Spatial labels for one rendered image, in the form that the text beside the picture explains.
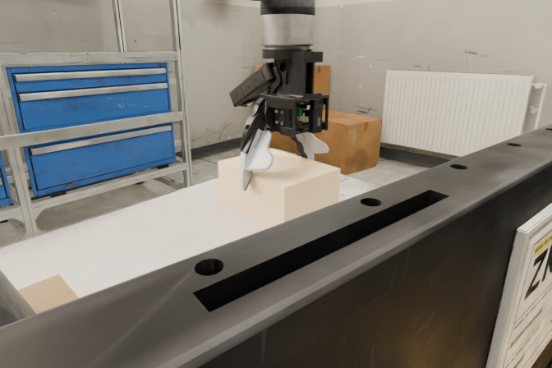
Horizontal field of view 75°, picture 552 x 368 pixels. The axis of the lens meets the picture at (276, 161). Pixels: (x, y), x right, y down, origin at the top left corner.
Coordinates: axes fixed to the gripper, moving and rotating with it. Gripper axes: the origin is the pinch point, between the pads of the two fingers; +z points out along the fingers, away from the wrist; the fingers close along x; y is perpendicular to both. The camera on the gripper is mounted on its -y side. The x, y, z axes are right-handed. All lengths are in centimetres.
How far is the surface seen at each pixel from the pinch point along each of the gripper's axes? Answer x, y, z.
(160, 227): -17.4, -6.6, 5.2
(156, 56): 47, -144, -16
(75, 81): 7, -142, -6
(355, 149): 190, -118, 55
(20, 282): -34.9, -4.9, 5.2
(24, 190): -20, -138, 38
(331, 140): 183, -135, 50
